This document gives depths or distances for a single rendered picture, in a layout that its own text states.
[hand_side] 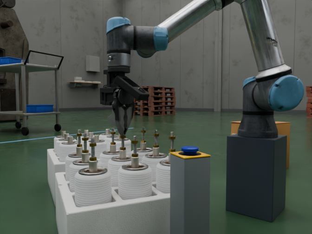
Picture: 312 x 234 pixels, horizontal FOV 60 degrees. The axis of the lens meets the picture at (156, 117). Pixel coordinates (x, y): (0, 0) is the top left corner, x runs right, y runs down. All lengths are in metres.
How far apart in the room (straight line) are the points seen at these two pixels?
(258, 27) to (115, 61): 0.48
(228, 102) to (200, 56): 2.39
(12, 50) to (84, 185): 5.96
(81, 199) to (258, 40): 0.73
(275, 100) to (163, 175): 0.44
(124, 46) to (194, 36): 11.78
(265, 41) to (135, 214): 0.67
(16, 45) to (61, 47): 6.49
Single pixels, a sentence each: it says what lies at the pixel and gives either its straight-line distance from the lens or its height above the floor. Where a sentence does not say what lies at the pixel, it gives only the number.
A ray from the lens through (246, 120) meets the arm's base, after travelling 1.11.
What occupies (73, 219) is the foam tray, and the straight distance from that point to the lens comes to 0.70.
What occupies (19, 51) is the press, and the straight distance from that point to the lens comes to 6.65.
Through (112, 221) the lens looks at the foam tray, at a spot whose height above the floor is 0.14.
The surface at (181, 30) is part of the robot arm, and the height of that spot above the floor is 0.70.
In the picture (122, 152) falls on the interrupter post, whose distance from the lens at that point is 0.88.
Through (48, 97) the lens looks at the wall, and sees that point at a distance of 12.47.
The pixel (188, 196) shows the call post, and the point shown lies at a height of 0.23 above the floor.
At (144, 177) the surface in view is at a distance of 0.75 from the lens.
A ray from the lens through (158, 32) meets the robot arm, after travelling 0.88.
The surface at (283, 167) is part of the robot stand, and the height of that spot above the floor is 0.17.
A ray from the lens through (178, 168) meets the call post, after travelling 0.63.
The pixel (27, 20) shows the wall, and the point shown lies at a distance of 12.49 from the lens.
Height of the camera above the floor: 0.44
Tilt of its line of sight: 3 degrees down
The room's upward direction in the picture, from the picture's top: straight up
